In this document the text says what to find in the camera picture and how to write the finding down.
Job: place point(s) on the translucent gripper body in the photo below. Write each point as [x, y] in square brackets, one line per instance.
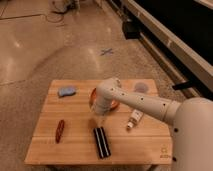
[97, 120]

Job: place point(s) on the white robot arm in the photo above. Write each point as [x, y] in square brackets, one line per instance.
[191, 121]

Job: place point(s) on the black striped rectangular block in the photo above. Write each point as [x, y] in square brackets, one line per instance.
[101, 142]

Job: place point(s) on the orange bowl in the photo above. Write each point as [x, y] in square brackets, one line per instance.
[93, 95]

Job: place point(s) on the white plastic bottle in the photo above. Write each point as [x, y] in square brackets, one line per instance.
[134, 119]

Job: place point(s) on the black box on floor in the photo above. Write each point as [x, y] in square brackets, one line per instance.
[130, 31]

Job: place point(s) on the white machine base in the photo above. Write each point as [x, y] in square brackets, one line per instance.
[62, 6]

